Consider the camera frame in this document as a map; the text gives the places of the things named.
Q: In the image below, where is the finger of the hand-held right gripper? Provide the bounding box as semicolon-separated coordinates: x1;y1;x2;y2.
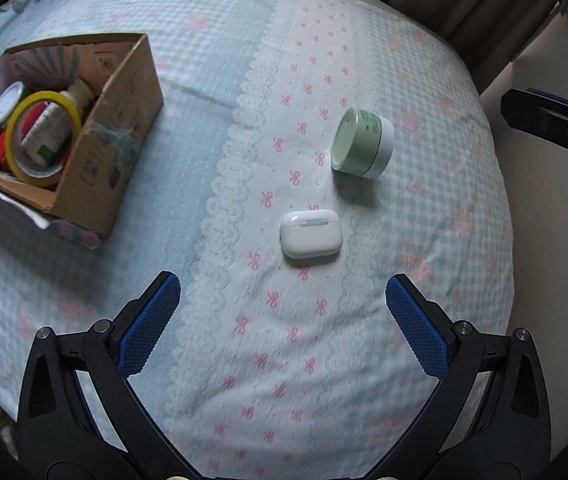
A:
526;88;568;126
501;89;568;172

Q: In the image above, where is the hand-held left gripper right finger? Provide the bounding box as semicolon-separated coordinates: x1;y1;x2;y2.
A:
364;274;551;480

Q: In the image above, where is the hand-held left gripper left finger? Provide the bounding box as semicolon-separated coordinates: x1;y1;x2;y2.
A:
16;271;200;480

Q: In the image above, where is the white earbud case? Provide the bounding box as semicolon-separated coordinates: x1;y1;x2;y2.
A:
279;209;342;261

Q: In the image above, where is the green cream jar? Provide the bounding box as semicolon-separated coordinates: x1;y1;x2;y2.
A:
330;106;395;180

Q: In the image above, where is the white bottle green label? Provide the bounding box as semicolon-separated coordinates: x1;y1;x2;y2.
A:
19;100;75;166

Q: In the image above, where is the patterned cardboard box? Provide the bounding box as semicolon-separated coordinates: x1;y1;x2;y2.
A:
0;32;165;249

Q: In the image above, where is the red rectangular box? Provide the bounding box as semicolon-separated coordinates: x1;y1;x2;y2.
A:
0;102;50;170

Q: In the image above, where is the beige bottle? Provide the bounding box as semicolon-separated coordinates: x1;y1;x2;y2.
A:
59;78;96;111

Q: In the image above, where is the yellow tape roll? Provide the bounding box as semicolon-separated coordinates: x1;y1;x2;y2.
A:
5;91;84;189

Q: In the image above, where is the white-lid green jar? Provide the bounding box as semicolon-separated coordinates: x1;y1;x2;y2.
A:
0;82;33;126

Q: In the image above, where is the checked blue bed sheet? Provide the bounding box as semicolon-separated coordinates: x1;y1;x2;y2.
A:
0;0;518;480

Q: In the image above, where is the brown curtain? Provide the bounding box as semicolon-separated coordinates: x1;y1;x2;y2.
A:
354;0;568;97

